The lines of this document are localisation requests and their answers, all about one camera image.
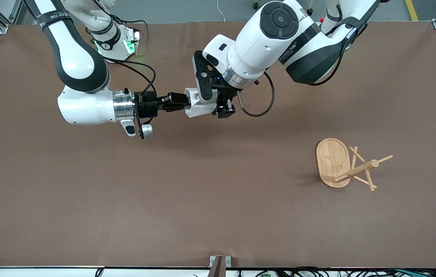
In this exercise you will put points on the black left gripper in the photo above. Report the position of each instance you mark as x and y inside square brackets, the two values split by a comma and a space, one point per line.
[226, 95]

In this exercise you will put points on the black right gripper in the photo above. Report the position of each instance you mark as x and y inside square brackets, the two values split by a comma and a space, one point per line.
[147, 104]

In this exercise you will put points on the white hexagonal plastic cup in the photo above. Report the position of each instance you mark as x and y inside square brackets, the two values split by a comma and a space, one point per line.
[191, 110]

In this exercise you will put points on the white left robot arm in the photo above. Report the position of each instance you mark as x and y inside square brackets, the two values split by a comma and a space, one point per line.
[264, 42]

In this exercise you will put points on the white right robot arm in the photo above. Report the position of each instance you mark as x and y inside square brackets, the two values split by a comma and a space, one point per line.
[79, 69]

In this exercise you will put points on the wooden cup rack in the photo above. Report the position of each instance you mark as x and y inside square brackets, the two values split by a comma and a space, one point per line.
[333, 161]

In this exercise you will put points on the brown table cover sheet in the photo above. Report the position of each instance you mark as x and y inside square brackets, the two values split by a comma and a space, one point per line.
[202, 173]

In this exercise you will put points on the black caster wheel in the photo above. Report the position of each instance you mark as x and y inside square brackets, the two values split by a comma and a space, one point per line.
[255, 5]

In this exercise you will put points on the black right camera mount plate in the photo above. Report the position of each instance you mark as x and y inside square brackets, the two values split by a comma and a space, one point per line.
[139, 122]

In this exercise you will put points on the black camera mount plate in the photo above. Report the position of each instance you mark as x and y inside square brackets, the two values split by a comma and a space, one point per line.
[139, 122]
[204, 77]

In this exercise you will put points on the black left camera mount plate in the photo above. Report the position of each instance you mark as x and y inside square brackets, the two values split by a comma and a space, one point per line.
[204, 77]

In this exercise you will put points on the grey metal bracket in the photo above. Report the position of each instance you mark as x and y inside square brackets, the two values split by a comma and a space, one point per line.
[227, 261]

